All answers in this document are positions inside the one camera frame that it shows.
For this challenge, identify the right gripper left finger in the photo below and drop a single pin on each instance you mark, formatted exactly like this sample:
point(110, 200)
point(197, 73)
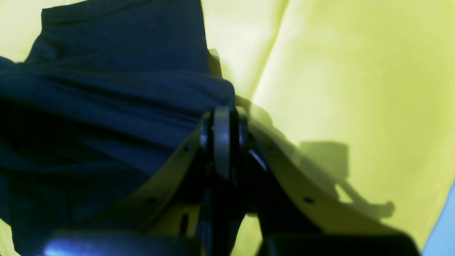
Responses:
point(161, 217)

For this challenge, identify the yellow table cloth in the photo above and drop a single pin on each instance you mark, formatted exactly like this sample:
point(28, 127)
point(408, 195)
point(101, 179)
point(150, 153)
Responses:
point(377, 75)

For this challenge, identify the dark navy T-shirt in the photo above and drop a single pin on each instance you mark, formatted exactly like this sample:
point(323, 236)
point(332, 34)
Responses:
point(108, 92)

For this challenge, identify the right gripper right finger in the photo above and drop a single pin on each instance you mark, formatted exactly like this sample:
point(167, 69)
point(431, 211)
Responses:
point(296, 217)

